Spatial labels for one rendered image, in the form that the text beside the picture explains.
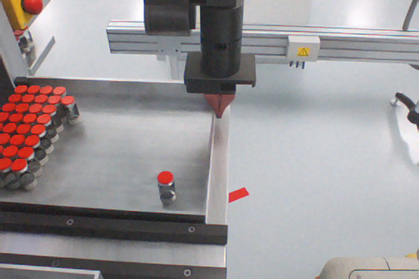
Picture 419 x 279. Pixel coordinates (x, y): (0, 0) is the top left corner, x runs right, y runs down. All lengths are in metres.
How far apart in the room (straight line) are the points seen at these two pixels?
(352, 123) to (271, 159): 0.50
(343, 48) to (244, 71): 1.10
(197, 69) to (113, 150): 0.18
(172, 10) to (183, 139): 0.21
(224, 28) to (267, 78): 1.71
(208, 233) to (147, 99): 0.29
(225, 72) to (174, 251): 0.24
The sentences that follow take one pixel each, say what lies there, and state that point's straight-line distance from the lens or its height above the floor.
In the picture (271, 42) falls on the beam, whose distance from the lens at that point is 1.54.
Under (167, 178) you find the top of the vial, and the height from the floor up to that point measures 0.93.
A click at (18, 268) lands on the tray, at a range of 0.49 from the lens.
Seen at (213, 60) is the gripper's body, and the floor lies 1.02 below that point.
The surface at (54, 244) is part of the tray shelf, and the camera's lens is 0.53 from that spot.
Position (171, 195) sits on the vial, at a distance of 0.52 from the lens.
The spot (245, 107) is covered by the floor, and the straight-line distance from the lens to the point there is 1.98.
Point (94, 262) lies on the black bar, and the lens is 0.48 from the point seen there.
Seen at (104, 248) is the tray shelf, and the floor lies 0.88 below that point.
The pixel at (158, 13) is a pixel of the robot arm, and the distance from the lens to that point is 0.49.
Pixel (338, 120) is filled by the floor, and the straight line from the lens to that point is 2.01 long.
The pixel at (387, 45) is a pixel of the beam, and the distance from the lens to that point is 1.65.
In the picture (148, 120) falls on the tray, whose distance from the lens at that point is 0.64.
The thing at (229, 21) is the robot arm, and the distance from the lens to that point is 0.49.
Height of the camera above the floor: 1.32
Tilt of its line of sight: 43 degrees down
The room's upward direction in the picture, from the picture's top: straight up
